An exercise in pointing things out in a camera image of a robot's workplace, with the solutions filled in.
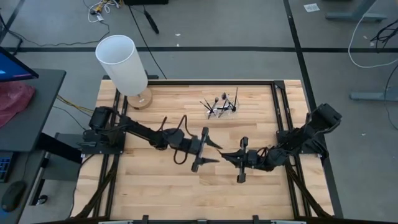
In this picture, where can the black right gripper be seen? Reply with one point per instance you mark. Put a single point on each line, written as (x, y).
(252, 157)

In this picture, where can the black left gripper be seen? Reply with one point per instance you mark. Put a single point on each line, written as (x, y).
(194, 146)

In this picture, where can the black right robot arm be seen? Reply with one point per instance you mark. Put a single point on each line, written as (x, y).
(298, 137)

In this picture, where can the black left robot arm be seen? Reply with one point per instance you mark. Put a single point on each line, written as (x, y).
(136, 129)

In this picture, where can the clear acrylic organizer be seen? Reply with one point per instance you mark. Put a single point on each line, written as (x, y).
(222, 114)

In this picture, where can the white shade wooden table lamp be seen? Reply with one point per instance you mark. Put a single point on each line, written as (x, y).
(121, 62)

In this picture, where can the grey desk foot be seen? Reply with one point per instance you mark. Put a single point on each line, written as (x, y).
(373, 95)

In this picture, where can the white paper label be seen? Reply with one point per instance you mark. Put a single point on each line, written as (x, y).
(311, 7)

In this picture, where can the black desk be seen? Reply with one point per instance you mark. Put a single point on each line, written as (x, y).
(37, 102)

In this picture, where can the grey desk leg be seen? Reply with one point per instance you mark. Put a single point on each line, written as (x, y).
(357, 14)

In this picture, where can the black computer mouse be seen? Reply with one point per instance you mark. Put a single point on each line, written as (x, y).
(12, 196)

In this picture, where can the red cloth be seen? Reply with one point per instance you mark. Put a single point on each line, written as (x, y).
(12, 99)

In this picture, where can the black keyboard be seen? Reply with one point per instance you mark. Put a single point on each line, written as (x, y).
(4, 166)

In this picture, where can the blue screen computer monitor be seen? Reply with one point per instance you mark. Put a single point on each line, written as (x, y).
(12, 67)

